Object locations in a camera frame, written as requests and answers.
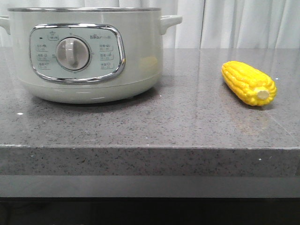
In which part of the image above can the yellow corn cob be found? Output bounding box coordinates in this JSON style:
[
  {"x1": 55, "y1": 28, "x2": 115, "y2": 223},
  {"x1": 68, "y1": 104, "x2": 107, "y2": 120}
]
[{"x1": 222, "y1": 61, "x2": 277, "y2": 106}]

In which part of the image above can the pale green electric cooking pot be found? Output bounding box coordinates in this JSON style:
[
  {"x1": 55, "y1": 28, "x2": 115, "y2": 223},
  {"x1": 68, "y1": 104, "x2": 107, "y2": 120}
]
[{"x1": 0, "y1": 7, "x2": 182, "y2": 104}]

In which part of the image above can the white pleated curtain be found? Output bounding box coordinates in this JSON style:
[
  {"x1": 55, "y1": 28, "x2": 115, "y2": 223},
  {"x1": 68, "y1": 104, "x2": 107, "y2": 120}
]
[{"x1": 0, "y1": 0, "x2": 300, "y2": 49}]

